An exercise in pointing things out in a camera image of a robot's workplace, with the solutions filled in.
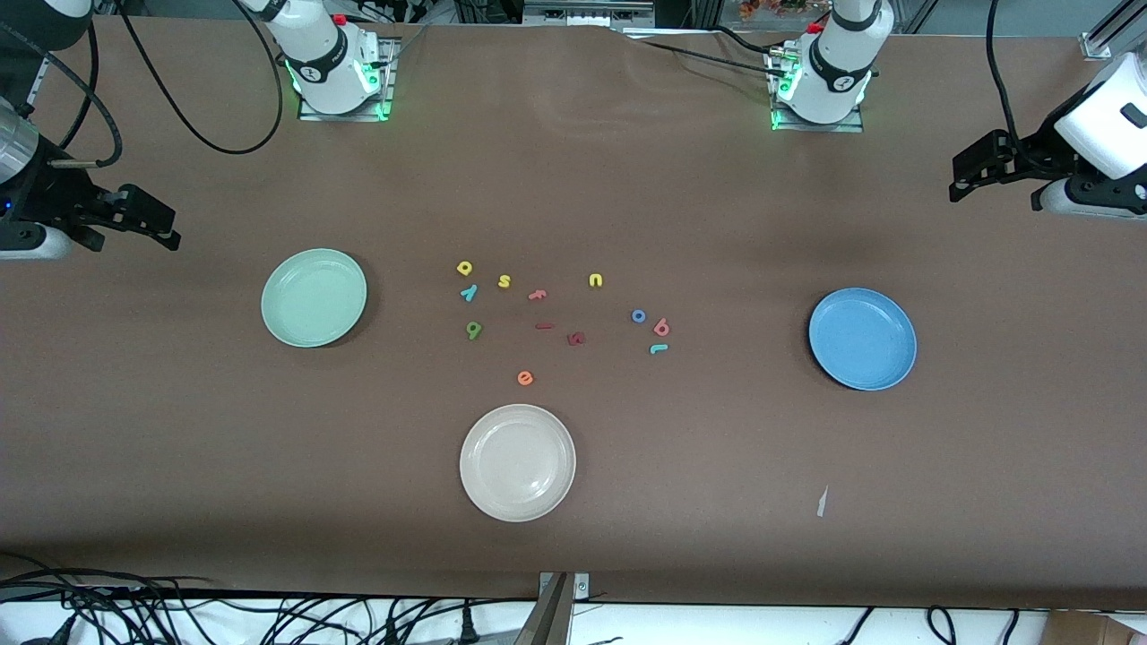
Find light green plate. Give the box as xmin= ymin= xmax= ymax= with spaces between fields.
xmin=260 ymin=248 xmax=368 ymax=348

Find blue plate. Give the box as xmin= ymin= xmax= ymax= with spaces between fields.
xmin=807 ymin=287 xmax=918 ymax=392

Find orange artificial flowers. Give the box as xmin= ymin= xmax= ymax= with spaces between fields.
xmin=739 ymin=0 xmax=830 ymax=21

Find brown table cover sheet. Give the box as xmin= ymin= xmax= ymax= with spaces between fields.
xmin=0 ymin=16 xmax=1147 ymax=610

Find grey power strip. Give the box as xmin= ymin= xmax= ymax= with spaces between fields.
xmin=522 ymin=0 xmax=656 ymax=30

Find beige plate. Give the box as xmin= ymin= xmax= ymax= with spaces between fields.
xmin=459 ymin=403 xmax=577 ymax=523

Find cardboard box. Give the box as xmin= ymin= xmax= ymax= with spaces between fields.
xmin=1044 ymin=609 xmax=1147 ymax=645

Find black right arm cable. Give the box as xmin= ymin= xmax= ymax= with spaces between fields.
xmin=36 ymin=0 xmax=288 ymax=171

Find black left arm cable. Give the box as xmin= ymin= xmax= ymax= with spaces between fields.
xmin=984 ymin=0 xmax=1031 ymax=171

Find aluminium frame rail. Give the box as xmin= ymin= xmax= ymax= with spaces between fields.
xmin=1080 ymin=0 xmax=1147 ymax=62
xmin=22 ymin=63 xmax=52 ymax=117

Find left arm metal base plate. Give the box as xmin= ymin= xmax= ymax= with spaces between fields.
xmin=769 ymin=45 xmax=866 ymax=133

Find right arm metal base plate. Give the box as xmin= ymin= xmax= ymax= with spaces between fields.
xmin=298 ymin=36 xmax=400 ymax=123

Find black cable to arm base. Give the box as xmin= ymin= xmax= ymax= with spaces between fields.
xmin=618 ymin=31 xmax=789 ymax=77

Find black tangled floor cables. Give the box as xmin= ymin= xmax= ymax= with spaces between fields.
xmin=0 ymin=551 xmax=539 ymax=645

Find grey metal post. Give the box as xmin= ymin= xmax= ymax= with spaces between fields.
xmin=515 ymin=572 xmax=572 ymax=645

